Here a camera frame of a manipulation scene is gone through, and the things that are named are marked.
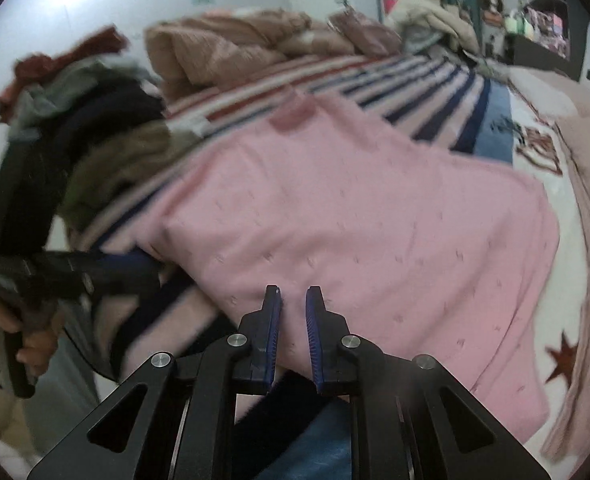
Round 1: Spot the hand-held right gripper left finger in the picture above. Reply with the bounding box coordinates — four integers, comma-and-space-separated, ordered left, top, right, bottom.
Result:
27, 284, 283, 480

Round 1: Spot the cream blanket pile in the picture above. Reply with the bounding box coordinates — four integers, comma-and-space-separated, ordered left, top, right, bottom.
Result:
385, 0, 482, 57

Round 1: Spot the person's left hand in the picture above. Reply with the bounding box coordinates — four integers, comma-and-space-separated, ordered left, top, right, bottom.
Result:
0, 285, 64, 377

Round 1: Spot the pink dotted shirt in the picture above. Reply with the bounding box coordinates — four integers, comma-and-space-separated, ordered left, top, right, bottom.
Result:
135, 92, 562, 442

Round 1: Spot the dark bookshelf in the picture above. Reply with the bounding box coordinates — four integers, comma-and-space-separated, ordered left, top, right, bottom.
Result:
518, 0, 590, 78

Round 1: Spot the olive brown garment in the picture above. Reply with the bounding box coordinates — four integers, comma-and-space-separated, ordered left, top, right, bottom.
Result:
60, 122, 203, 223

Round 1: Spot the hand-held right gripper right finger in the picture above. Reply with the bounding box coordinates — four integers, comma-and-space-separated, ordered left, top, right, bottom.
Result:
305, 285, 548, 480

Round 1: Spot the green bottle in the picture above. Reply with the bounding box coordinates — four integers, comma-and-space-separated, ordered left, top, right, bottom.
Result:
505, 7, 535, 39

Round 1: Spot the person's blue jeans leg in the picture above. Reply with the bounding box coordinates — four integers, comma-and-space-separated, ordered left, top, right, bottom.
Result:
232, 375, 357, 480

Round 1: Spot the beige quilt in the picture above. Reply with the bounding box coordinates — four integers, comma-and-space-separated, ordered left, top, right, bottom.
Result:
145, 7, 357, 102

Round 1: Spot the black garment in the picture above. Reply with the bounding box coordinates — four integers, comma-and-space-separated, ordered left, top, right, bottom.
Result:
50, 82, 170, 173

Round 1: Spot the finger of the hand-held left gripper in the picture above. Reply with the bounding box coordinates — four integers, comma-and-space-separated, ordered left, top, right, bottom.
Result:
82, 251, 162, 312

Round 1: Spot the striped bed sheet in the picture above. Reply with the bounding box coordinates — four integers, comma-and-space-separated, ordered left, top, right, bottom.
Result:
72, 52, 590, 461

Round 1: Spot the shiny pink bag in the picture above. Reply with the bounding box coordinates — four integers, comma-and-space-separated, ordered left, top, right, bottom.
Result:
327, 10, 404, 57

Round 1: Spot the dark desk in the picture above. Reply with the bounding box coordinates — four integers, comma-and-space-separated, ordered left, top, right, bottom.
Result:
504, 35, 576, 78

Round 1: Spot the grey garment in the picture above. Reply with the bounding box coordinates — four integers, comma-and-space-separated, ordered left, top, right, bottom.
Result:
10, 57, 162, 142

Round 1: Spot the red garment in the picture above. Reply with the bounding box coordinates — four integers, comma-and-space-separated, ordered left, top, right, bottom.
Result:
0, 27, 132, 122

